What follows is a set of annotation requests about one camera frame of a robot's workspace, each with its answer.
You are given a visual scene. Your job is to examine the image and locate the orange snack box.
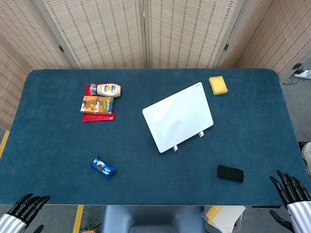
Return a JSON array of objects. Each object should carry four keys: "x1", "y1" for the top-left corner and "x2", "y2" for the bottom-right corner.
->
[{"x1": 80, "y1": 95, "x2": 115, "y2": 116}]

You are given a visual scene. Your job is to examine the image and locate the small white board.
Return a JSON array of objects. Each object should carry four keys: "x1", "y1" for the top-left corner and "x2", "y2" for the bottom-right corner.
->
[{"x1": 141, "y1": 82, "x2": 214, "y2": 153}]

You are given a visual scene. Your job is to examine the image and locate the white power strip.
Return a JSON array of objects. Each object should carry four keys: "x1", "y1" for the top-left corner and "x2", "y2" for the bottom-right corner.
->
[{"x1": 293, "y1": 69, "x2": 311, "y2": 79}]

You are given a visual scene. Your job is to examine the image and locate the yellow paper envelopes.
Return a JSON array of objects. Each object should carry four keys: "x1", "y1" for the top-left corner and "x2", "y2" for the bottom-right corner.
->
[{"x1": 201, "y1": 205, "x2": 246, "y2": 233}]

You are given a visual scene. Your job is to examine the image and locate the woven folding screen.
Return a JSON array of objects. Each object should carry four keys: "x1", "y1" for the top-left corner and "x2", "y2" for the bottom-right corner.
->
[{"x1": 0, "y1": 0, "x2": 311, "y2": 131}]

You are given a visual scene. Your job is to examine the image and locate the black eraser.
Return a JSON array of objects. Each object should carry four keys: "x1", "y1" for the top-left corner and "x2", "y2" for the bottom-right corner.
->
[{"x1": 216, "y1": 165, "x2": 244, "y2": 183}]

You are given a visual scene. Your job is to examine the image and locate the yellow sponge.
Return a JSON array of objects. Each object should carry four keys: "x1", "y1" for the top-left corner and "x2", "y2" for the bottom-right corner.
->
[{"x1": 208, "y1": 75, "x2": 228, "y2": 96}]

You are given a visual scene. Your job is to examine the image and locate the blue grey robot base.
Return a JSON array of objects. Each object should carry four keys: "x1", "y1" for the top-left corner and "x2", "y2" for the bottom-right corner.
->
[{"x1": 101, "y1": 205, "x2": 207, "y2": 233}]

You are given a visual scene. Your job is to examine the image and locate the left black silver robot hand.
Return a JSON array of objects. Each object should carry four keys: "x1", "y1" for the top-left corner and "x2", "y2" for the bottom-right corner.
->
[{"x1": 0, "y1": 193, "x2": 51, "y2": 233}]

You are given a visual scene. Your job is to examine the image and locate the blue table mat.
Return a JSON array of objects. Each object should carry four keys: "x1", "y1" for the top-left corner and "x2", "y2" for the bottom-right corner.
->
[{"x1": 0, "y1": 68, "x2": 309, "y2": 206}]

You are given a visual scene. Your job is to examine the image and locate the blue cookie packet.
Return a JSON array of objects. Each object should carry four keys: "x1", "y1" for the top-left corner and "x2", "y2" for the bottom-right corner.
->
[{"x1": 89, "y1": 155, "x2": 117, "y2": 180}]

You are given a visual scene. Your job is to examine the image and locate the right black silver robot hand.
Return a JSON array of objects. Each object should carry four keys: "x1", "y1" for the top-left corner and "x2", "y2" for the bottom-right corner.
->
[{"x1": 269, "y1": 170, "x2": 311, "y2": 233}]

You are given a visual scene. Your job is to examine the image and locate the mayonnaise squeeze bottle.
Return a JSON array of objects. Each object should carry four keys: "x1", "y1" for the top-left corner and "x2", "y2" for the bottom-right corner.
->
[{"x1": 89, "y1": 83, "x2": 122, "y2": 98}]

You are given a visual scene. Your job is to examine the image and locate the white shoe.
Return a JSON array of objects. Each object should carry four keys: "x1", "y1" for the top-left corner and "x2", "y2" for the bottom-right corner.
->
[{"x1": 301, "y1": 142, "x2": 311, "y2": 177}]

